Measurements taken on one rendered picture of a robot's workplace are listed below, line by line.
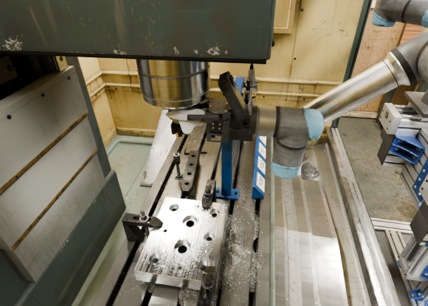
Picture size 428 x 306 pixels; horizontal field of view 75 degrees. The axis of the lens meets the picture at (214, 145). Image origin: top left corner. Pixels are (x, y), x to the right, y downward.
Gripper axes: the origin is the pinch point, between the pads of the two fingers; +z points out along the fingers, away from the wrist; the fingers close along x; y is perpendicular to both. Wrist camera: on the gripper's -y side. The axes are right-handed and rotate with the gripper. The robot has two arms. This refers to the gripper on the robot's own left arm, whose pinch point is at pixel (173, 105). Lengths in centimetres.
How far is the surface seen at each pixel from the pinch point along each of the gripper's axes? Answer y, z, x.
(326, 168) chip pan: 71, -71, 71
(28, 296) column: 58, 43, -22
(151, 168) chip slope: 76, 30, 63
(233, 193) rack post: 50, -18, 22
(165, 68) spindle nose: -12.3, -0.6, -8.0
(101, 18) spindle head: -21.5, 8.5, -11.8
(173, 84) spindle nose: -9.1, -2.1, -7.8
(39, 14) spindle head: -21.4, 19.7, -11.0
